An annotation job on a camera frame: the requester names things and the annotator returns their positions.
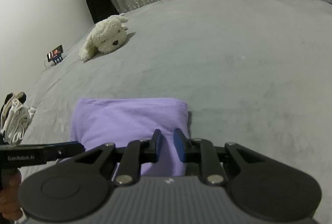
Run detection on smartphone on blue stand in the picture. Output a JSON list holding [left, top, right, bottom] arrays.
[[47, 45, 63, 65]]

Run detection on white plush dog toy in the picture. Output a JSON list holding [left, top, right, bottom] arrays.
[[79, 15, 129, 62]]

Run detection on folded white garment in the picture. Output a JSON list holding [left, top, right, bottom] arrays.
[[1, 99, 36, 144]]

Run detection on folded beige garment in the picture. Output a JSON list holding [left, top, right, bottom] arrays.
[[1, 91, 27, 121]]

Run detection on purple pants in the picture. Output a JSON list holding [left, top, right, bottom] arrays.
[[70, 98, 188, 177]]

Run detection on person's left hand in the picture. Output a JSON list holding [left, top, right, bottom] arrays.
[[1, 170, 23, 221]]

